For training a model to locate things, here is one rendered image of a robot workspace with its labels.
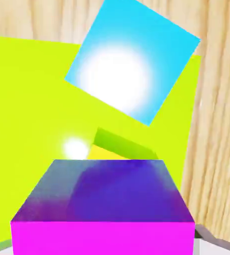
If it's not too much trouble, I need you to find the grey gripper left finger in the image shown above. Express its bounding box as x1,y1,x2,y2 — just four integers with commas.
0,238,13,255

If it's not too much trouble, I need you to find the small cyan cube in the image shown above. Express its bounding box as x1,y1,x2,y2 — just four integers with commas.
64,0,202,128

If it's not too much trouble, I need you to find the large yellow-green box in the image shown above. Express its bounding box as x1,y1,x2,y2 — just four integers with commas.
0,35,202,252

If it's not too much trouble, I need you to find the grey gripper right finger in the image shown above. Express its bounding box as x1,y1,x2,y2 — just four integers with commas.
194,224,230,255

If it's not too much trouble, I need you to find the small magenta cube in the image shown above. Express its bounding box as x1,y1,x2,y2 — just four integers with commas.
10,159,196,255

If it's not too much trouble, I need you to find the small yellow cube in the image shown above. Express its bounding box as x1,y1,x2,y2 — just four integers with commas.
86,127,159,160

